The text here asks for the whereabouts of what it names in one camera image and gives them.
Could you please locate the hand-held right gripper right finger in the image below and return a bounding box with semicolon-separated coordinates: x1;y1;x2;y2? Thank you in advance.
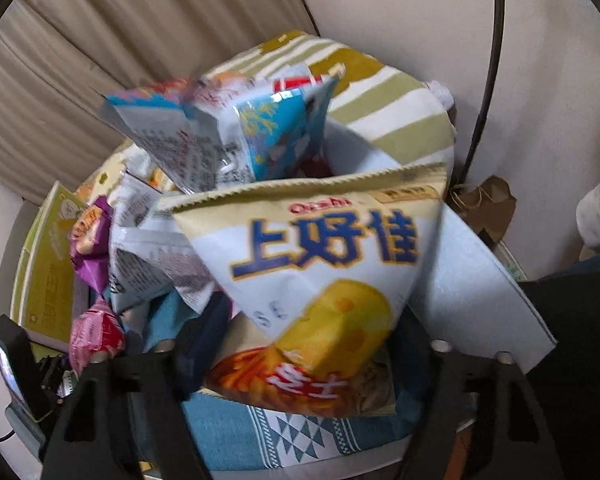
397;339;566;480

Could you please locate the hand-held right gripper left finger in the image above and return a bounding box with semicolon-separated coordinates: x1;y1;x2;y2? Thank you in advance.
40;294;234;480

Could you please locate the yellow cheese snack bag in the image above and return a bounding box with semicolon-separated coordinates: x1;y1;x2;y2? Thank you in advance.
157;162;448;418

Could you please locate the pink snack packet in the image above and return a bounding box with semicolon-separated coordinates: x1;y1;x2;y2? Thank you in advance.
68;299;127;377

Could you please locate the yellow-green bear print box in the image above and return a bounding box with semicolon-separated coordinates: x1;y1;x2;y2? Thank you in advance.
9;181;92;353

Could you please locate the silver white snack packet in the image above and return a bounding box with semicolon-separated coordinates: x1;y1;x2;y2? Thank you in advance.
107;172;217;317

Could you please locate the blue patterned bed sheet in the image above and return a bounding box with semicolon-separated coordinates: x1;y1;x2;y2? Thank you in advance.
140;287;433;472

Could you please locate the person's dark trouser leg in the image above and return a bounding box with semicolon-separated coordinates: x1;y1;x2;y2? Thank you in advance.
517;247;600;480

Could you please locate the purple snack packet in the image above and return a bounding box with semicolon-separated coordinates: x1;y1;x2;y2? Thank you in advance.
69;195;113;297

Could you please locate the brown paper bag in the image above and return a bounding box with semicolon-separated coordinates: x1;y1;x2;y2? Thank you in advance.
449;175;518;261

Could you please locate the white printed snack packet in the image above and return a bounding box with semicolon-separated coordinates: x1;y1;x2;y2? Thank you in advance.
104;79;257;196

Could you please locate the blue snack packet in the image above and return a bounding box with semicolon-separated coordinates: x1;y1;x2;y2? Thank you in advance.
232;72;342;182

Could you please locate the floral striped blanket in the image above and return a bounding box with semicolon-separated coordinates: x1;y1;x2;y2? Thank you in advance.
200;30;457;186

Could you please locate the beige curtain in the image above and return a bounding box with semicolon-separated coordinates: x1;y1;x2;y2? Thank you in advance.
0;0;321;206

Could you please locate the black cable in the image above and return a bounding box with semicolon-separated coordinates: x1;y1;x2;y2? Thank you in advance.
457;0;506;188

